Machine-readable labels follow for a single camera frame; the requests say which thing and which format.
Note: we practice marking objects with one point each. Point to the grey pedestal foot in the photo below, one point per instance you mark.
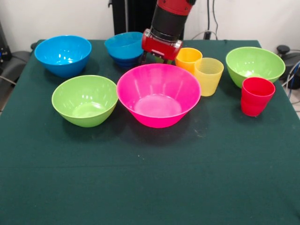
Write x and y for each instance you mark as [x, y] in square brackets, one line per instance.
[16, 63]
[290, 58]

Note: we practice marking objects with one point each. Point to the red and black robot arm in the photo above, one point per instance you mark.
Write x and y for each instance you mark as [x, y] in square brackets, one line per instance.
[168, 21]

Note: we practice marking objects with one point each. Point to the large pink plastic bowl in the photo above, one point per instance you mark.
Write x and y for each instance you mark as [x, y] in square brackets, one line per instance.
[158, 100]

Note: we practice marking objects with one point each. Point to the large blue plastic bowl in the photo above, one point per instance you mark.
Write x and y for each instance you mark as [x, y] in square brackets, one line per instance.
[62, 56]

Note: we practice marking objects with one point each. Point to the red plastic cup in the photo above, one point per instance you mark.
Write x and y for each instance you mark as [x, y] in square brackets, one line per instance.
[256, 100]

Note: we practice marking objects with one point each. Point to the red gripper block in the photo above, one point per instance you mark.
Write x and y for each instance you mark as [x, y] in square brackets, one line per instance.
[161, 48]

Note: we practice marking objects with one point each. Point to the small dark blue bowl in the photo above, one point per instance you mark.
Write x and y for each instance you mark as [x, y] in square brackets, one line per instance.
[124, 62]

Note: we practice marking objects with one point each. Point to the dark green tablecloth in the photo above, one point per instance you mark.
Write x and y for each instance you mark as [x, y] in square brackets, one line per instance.
[150, 175]

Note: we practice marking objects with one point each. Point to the orange-yellow plastic cup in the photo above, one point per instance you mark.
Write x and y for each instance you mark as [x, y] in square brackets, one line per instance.
[186, 58]

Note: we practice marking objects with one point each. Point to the small light blue bowl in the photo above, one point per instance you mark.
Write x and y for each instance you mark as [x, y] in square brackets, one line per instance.
[123, 47]

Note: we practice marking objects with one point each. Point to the pale yellow translucent cup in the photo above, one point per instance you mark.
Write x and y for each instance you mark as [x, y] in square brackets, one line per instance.
[208, 79]

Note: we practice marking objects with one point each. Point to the green plastic bowl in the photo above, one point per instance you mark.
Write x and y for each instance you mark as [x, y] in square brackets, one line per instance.
[255, 65]
[85, 103]

